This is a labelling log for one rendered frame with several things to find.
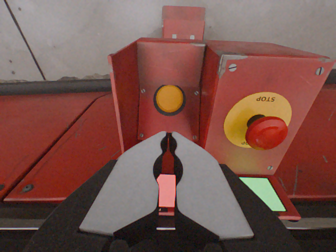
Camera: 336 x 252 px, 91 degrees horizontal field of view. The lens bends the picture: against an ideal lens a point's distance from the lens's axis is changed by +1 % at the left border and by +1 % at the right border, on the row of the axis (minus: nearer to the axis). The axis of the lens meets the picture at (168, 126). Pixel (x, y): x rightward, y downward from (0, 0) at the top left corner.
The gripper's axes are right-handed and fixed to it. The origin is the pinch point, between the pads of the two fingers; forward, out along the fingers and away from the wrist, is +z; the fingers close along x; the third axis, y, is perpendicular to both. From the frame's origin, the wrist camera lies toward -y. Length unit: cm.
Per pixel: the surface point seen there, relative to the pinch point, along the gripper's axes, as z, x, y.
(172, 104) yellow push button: 10.7, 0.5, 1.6
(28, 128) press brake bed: 33, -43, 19
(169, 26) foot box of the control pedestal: 71, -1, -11
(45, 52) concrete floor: 84, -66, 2
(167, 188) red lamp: 3.5, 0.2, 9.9
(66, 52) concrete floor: 84, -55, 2
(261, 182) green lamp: 5.1, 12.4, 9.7
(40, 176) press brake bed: 14.1, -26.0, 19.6
